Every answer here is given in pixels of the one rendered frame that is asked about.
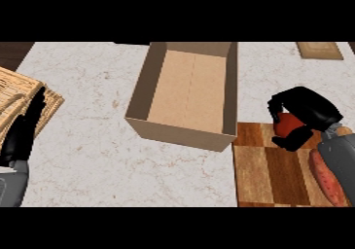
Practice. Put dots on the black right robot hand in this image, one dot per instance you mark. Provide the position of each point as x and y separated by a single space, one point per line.
312 107

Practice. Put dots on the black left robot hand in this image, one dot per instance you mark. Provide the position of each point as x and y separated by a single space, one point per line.
22 136

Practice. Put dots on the red bell pepper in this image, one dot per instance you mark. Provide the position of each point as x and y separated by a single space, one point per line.
287 125

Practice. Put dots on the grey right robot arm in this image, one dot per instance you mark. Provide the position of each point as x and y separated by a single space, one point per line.
342 163

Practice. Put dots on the tan wooden board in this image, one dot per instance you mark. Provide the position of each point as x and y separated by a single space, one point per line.
320 50

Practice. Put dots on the checkered wooden cutting board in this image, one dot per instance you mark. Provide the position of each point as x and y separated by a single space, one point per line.
272 168

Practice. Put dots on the brown cardboard box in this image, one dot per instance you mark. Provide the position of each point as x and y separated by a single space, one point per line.
186 94

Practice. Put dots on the woven wicker basket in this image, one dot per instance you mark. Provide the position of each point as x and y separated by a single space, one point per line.
14 103

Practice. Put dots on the reddish sweet potato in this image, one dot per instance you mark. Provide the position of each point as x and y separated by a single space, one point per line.
325 178

